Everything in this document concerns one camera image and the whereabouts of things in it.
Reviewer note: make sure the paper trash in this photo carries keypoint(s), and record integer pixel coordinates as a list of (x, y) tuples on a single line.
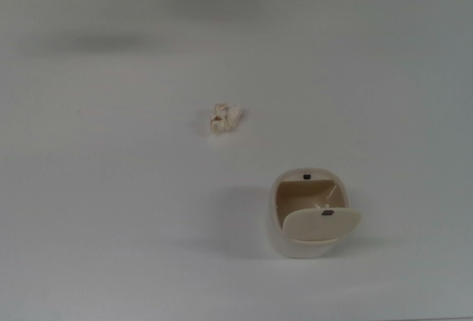
[(226, 118)]

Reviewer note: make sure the small white bin with lid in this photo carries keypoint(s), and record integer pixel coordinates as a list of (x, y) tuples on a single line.
[(314, 225)]

